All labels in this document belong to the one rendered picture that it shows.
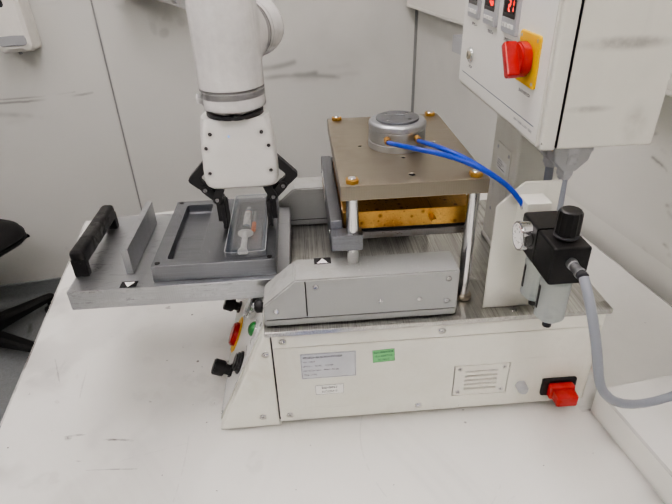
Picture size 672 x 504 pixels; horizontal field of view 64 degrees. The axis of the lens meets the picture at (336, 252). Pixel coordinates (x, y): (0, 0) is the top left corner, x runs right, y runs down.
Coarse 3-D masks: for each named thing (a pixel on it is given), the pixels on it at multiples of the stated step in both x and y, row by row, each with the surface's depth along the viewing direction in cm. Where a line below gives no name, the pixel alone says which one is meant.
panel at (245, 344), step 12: (240, 300) 100; (240, 312) 95; (240, 324) 89; (240, 336) 86; (252, 336) 73; (240, 348) 82; (252, 348) 72; (240, 372) 75; (228, 384) 82; (228, 396) 78
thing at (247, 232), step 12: (240, 204) 84; (252, 204) 84; (264, 204) 84; (240, 216) 80; (252, 216) 80; (264, 216) 80; (240, 228) 77; (252, 228) 77; (264, 228) 77; (228, 240) 74; (240, 240) 74; (252, 240) 74; (264, 240) 74
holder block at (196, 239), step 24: (192, 216) 86; (216, 216) 82; (168, 240) 76; (192, 240) 79; (216, 240) 76; (168, 264) 71; (192, 264) 71; (216, 264) 71; (240, 264) 71; (264, 264) 71
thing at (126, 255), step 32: (128, 224) 86; (160, 224) 86; (288, 224) 85; (96, 256) 78; (128, 256) 72; (288, 256) 76; (96, 288) 71; (128, 288) 71; (160, 288) 71; (192, 288) 71; (224, 288) 72; (256, 288) 72
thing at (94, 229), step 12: (96, 216) 80; (108, 216) 82; (96, 228) 77; (108, 228) 81; (84, 240) 74; (96, 240) 76; (72, 252) 72; (84, 252) 72; (72, 264) 72; (84, 264) 72; (84, 276) 73
